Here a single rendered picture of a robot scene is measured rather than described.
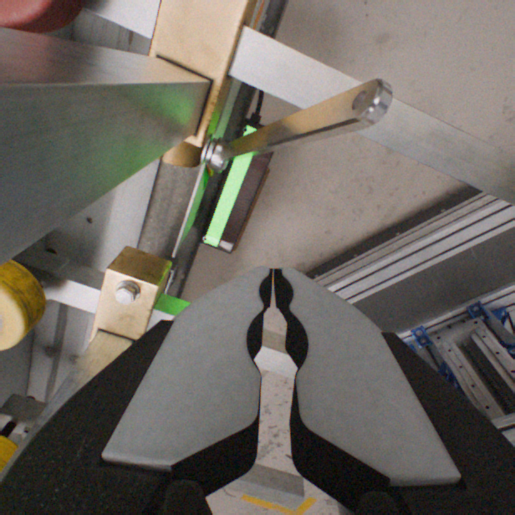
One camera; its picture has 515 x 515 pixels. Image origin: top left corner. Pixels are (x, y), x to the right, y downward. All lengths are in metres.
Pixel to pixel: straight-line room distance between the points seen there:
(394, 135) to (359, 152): 0.90
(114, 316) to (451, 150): 0.32
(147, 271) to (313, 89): 0.21
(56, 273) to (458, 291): 1.10
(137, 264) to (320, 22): 0.92
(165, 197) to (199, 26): 0.25
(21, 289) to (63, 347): 0.46
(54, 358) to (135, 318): 0.48
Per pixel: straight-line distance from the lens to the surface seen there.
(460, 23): 1.23
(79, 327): 0.74
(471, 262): 1.19
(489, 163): 0.31
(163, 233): 0.48
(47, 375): 0.87
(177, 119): 0.19
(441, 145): 0.29
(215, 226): 0.46
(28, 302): 0.34
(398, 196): 1.25
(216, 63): 0.25
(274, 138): 0.17
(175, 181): 0.45
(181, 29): 0.26
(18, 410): 0.58
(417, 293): 1.18
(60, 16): 0.26
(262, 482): 0.59
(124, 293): 0.33
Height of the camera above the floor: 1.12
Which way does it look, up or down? 62 degrees down
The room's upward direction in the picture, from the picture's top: 175 degrees counter-clockwise
